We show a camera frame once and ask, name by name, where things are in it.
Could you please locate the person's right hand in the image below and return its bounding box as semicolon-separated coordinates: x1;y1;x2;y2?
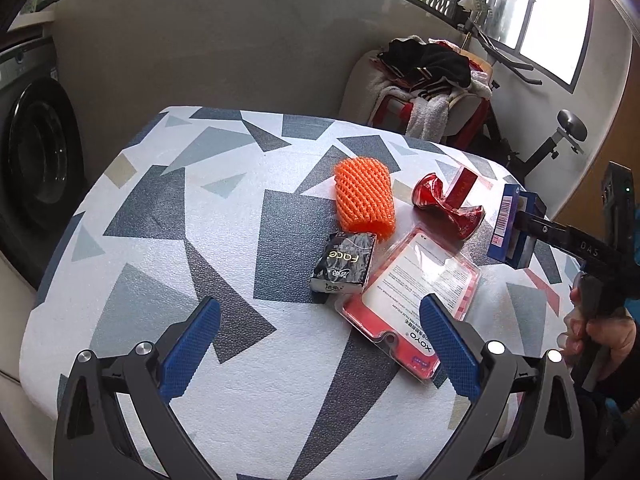
557;271;640;361

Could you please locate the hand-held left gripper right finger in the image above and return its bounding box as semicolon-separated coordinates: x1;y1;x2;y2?
420;294;586;480

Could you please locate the beige chair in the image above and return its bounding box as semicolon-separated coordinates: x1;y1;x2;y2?
340;35;496;151

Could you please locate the black tissue packet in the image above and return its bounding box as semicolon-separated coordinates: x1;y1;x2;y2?
309;231;378;295

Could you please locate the geometric patterned tablecloth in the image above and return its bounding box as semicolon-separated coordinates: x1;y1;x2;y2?
20;105;601;480

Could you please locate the red cloth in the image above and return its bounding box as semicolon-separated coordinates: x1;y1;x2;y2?
447;102;491;151

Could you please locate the white fluffy towel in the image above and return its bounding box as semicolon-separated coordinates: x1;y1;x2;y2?
407;92;451;143

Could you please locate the white cloth on handlebar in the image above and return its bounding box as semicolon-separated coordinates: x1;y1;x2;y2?
457;0;488;23

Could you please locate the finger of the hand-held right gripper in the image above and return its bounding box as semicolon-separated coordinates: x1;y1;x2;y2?
515;210;626;292

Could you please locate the blue cardboard box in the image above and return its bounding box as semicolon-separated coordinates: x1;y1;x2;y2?
487;184;548;268

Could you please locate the person's right forearm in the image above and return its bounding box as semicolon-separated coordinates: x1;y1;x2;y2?
585;340;640;411

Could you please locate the dark grey washing machine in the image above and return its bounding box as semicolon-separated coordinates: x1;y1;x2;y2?
0;35;88;291

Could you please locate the red plastic blister package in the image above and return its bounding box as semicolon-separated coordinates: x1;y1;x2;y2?
336;227;481;386

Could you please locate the black exercise bike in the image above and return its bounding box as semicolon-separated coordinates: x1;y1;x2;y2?
457;10;588;181

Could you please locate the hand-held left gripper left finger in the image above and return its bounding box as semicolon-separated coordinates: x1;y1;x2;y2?
53;296;223;480

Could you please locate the orange foam fruit net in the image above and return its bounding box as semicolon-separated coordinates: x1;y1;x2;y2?
332;156;397;241

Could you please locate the black striped garment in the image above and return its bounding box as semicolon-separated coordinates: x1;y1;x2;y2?
377;37;473;98

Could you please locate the white fuzzy garment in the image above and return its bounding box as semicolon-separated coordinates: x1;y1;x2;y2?
470;67;493;98

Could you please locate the small red box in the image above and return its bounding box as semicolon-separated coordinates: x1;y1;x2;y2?
445;165;476;208

